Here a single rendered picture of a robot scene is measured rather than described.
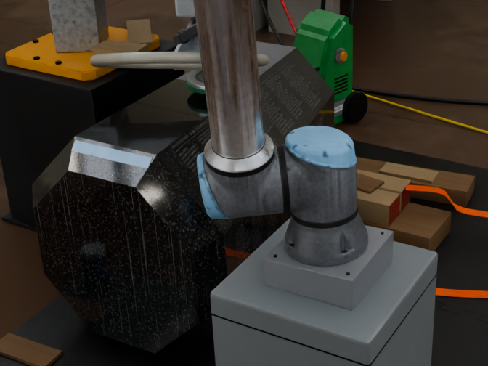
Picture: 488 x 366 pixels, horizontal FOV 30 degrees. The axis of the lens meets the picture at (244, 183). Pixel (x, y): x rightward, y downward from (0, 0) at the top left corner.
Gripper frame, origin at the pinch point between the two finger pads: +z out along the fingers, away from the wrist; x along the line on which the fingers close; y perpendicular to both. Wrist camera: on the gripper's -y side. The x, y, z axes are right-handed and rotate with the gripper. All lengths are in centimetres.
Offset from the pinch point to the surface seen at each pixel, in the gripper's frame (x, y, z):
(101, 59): 17.1, -23.7, -7.0
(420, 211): 100, 133, 53
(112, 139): 69, -7, 17
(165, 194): 50, 4, 33
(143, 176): 53, -2, 27
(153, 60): 3.2, -14.0, -6.4
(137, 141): 64, 0, 17
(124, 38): 165, 26, -21
